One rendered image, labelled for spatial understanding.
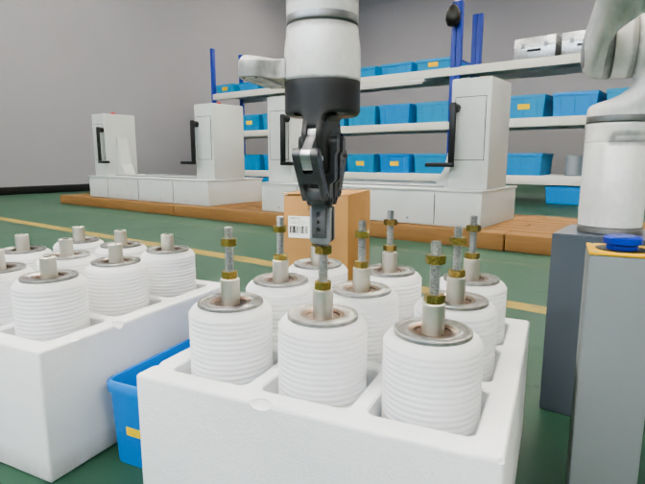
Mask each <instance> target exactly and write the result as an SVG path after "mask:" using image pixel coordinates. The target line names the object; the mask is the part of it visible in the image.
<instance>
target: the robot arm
mask: <svg viewBox="0 0 645 484"><path fill-rule="evenodd" d="M358 19H359V0H286V27H287V28H286V39H285V47H284V59H270V58H264V57H258V56H252V55H244V56H242V57H241V58H240V60H239V61H238V76H239V79H241V80H244V81H246V82H249V83H252V84H255V85H259V86H262V87H266V88H270V89H273V88H284V95H285V113H286V115H287V116H289V117H291V118H297V119H303V120H302V128H301V136H300V137H299V148H298V149H293V151H292V160H293V163H294V167H295V171H296V175H297V179H298V184H299V191H300V195H301V198H302V200H303V201H306V202H307V205H308V206H310V242H311V243H313V244H328V243H330V242H332V241H333V240H334V239H335V206H334V205H336V204H337V201H338V197H341V194H342V187H343V181H344V175H345V169H346V158H347V153H346V139H345V137H344V136H341V126H340V121H341V120H342V119H348V118H354V117H356V116H358V115H359V113H360V86H361V49H360V40H359V29H358ZM581 66H582V69H583V72H584V73H585V75H586V76H587V77H589V78H590V79H596V80H611V79H629V78H633V84H632V86H631V87H630V88H629V89H628V90H626V91H625V92H623V93H622V94H620V95H618V96H616V97H614V98H611V99H609V100H607V101H604V102H601V103H597V104H595V105H593V106H591V107H589V108H588V110H587V112H586V121H585V123H586V125H585V144H584V155H583V167H582V178H581V190H580V201H579V211H578V224H577V231H581V232H585V233H592V234H601V235H605V234H609V233H622V234H632V235H640V234H642V228H643V218H644V209H645V0H596V1H595V5H594V8H593V11H592V14H591V17H590V19H589V22H588V25H587V28H586V31H585V35H584V38H583V45H582V49H581Z"/></svg>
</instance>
